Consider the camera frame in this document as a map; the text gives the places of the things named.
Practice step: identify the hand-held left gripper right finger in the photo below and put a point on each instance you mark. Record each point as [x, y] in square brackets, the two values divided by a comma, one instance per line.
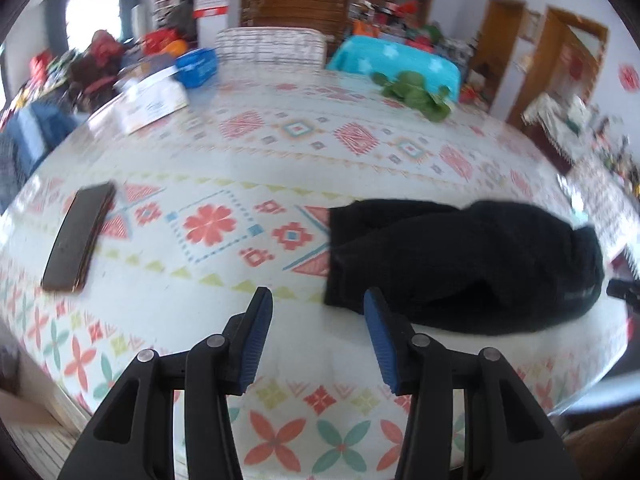
[382, 342]

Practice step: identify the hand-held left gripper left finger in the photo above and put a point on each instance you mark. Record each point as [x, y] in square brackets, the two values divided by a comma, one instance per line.
[254, 336]

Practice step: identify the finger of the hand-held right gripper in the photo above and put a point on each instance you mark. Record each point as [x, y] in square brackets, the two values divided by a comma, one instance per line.
[622, 290]

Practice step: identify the black pants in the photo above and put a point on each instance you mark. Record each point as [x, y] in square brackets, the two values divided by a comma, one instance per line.
[465, 265]

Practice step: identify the patterned tablecloth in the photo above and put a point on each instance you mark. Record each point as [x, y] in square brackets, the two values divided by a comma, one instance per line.
[280, 200]

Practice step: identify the dark brown wallet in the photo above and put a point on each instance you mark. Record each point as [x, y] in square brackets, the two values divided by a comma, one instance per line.
[79, 236]

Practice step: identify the green leafy vegetable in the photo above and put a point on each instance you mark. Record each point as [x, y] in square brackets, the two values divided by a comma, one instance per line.
[415, 91]

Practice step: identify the white cardboard box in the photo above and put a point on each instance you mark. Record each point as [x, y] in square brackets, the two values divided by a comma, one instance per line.
[147, 97]

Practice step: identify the blue plastic basket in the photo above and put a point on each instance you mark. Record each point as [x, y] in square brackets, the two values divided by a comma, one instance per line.
[198, 65]

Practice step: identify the turquoise star blanket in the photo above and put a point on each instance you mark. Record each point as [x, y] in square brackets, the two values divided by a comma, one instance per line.
[395, 65]

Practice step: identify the striped chair back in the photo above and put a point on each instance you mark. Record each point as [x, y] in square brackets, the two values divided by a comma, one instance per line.
[272, 46]

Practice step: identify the blue cloth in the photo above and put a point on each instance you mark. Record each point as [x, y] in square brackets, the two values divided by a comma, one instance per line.
[27, 135]

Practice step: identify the wooden staircase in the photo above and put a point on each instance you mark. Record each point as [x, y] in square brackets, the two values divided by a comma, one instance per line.
[300, 2]

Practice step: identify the wooden door frame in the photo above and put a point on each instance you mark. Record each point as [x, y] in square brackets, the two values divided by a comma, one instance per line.
[547, 60]

